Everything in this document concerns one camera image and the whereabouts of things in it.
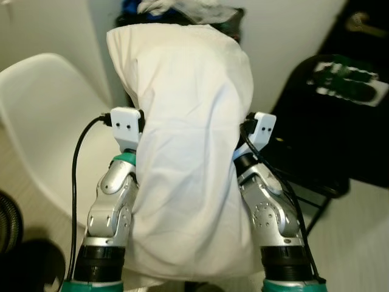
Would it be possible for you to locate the white pillow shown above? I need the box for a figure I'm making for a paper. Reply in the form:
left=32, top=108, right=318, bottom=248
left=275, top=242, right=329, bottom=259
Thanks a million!
left=106, top=24, right=263, bottom=282

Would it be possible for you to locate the black folding chair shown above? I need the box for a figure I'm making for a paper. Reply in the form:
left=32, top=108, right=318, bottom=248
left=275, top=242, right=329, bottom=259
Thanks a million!
left=266, top=55, right=389, bottom=236

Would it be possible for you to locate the white plastic chair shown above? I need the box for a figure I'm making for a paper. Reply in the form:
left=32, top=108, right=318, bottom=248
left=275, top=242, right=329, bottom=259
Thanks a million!
left=0, top=53, right=123, bottom=229

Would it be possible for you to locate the green and white packet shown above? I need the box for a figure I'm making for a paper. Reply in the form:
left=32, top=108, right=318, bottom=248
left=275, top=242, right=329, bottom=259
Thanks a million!
left=306, top=56, right=389, bottom=110

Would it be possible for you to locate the blue cloth item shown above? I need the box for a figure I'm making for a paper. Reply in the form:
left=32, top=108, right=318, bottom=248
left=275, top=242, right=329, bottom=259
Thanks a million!
left=121, top=0, right=144, bottom=16

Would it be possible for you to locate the white crumpled cloth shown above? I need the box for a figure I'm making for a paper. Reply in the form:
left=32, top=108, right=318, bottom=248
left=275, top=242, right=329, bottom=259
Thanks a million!
left=136, top=0, right=239, bottom=24

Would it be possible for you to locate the black door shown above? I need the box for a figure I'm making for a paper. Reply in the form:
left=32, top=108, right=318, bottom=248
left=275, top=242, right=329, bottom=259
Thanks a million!
left=315, top=0, right=389, bottom=186

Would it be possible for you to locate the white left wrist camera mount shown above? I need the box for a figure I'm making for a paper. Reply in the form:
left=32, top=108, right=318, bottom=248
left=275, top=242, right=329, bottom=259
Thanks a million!
left=109, top=108, right=146, bottom=153

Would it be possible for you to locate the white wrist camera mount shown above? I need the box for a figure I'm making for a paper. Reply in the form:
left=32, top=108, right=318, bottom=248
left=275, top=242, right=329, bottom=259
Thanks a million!
left=243, top=112, right=278, bottom=152
left=109, top=108, right=146, bottom=153

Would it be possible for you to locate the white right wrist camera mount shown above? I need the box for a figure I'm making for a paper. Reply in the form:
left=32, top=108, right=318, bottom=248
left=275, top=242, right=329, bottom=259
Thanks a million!
left=243, top=112, right=278, bottom=152

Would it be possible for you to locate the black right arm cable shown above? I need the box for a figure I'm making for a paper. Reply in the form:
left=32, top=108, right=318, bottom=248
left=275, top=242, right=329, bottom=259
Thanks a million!
left=240, top=120, right=324, bottom=285

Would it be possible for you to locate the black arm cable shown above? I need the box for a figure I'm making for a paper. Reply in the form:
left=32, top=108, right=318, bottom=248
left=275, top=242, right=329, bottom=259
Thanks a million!
left=65, top=115, right=114, bottom=288
left=240, top=120, right=324, bottom=285

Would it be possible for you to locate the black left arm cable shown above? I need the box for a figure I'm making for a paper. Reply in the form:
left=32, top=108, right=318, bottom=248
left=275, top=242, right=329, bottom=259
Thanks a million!
left=65, top=115, right=114, bottom=288

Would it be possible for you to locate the brass door handle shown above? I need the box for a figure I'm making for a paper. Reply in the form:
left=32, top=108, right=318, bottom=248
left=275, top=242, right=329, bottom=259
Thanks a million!
left=346, top=13, right=387, bottom=38

